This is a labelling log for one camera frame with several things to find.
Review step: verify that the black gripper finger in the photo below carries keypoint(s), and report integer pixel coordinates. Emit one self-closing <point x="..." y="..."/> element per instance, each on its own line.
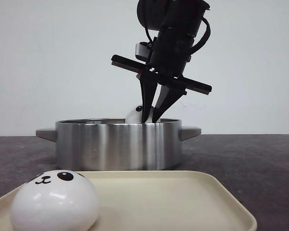
<point x="168" y="96"/>
<point x="148" y="89"/>

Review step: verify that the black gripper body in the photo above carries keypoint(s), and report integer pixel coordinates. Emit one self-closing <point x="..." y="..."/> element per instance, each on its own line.
<point x="170" y="53"/>

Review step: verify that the panda bun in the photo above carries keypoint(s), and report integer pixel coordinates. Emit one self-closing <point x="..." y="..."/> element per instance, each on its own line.
<point x="57" y="200"/>
<point x="135" y="115"/>

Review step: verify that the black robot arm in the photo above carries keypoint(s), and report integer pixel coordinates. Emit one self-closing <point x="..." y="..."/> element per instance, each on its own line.
<point x="182" y="31"/>

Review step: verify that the stainless steel steamer pot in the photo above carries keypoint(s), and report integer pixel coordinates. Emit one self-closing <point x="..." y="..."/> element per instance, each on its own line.
<point x="113" y="144"/>

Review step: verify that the cream rectangular plastic tray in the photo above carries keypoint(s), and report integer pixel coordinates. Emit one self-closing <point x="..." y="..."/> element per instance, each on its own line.
<point x="158" y="201"/>

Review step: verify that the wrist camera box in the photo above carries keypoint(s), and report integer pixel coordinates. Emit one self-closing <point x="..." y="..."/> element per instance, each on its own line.
<point x="143" y="51"/>

